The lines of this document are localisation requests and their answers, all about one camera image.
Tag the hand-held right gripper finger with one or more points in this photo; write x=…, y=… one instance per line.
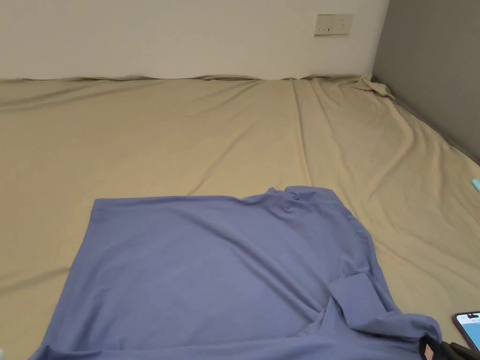
x=427, y=350
x=460, y=353

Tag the blue shirt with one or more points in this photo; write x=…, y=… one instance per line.
x=210, y=270

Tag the smartphone with lit screen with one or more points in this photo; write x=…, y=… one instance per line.
x=471, y=330

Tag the small pale teal object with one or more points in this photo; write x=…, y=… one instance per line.
x=476, y=185

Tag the grey padded headboard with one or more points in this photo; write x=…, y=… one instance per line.
x=431, y=67

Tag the bed with beige sheet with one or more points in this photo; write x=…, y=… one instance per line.
x=187, y=131

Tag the white wall socket panel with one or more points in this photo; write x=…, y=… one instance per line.
x=333, y=25

